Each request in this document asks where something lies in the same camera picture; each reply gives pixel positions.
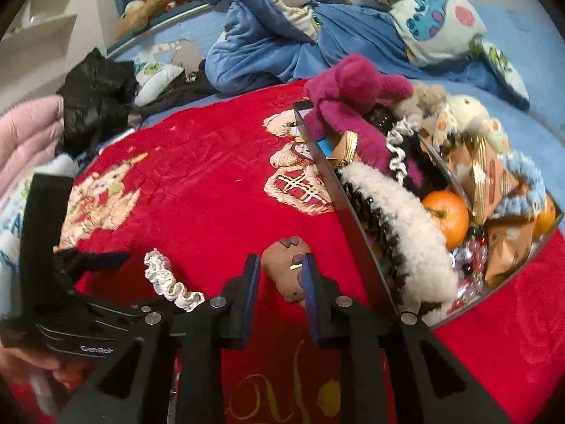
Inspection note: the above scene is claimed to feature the brown teddy bear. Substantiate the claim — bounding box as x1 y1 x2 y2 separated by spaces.
114 0 195 41

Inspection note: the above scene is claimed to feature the dark rectangular tray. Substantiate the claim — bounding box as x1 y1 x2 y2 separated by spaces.
294 101 550 327

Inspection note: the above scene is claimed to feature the blue crochet scrunchie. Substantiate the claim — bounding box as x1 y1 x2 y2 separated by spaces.
491 150 547 219

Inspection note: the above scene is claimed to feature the orange mandarin in tray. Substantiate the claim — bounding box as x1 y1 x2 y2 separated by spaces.
421 190 469 251

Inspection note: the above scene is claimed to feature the black puffer jacket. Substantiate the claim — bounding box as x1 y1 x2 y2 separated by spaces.
55 48 138 157

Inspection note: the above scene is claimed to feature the brown capybara squishy toy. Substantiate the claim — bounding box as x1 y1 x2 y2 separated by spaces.
261 236 311 306

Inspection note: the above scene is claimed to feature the orange mandarin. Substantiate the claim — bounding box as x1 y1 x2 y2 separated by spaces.
421 190 469 251
534 194 557 237

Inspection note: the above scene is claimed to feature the white fuzzy hair claw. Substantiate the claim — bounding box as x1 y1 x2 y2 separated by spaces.
336 162 458 326

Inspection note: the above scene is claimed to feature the person left hand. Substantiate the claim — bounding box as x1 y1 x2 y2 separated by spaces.
0 346 91 389

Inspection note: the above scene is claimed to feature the magenta plush bear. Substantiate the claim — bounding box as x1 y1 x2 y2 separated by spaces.
304 54 414 177

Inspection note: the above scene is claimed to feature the bead bracelet pink black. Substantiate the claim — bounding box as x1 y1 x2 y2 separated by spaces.
447 223 488 316

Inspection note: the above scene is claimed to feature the red teddy bear blanket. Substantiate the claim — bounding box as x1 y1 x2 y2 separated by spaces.
62 83 564 423

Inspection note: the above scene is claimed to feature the pink quilted jacket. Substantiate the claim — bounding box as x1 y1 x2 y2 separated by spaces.
1 95 64 199

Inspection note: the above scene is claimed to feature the white plush bunny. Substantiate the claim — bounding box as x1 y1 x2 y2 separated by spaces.
432 95 510 154

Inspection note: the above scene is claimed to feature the white crochet scrunchie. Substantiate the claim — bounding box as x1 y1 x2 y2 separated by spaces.
144 249 205 313

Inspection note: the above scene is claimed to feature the blue monster print comforter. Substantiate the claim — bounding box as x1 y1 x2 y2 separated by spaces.
205 0 530 110

